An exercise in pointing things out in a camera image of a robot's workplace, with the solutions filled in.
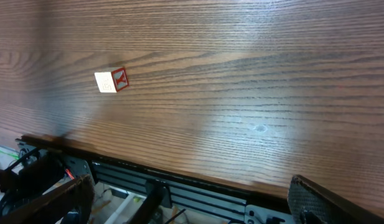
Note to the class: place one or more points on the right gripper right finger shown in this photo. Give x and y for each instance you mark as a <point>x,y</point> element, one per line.
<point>310,203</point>

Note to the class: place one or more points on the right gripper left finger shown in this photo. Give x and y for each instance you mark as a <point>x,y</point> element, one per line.
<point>77,194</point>

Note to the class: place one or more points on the green edged white block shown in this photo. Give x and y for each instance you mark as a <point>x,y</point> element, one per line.
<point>111,80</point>

